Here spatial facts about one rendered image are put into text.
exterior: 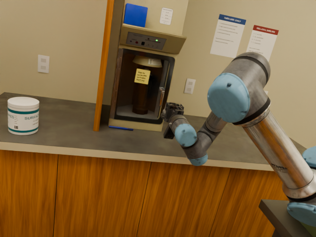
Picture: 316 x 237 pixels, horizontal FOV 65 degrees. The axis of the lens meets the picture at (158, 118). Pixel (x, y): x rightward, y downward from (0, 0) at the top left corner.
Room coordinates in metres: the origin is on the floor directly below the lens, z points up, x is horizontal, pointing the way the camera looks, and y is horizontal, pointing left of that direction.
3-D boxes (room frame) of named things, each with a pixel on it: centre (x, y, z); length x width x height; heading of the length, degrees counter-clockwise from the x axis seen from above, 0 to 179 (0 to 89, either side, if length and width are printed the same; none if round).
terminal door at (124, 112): (1.37, 0.12, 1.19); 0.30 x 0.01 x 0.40; 103
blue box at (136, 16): (1.30, 0.21, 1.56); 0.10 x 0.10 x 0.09; 14
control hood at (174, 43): (1.32, 0.11, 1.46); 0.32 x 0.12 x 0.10; 104
